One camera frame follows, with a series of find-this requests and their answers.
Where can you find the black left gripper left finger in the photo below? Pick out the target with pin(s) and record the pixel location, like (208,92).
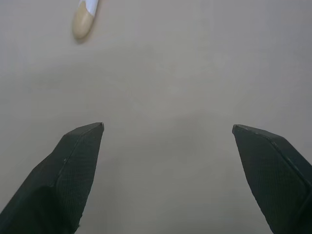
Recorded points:
(61,180)

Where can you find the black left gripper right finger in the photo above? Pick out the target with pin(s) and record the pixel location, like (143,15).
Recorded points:
(273,175)

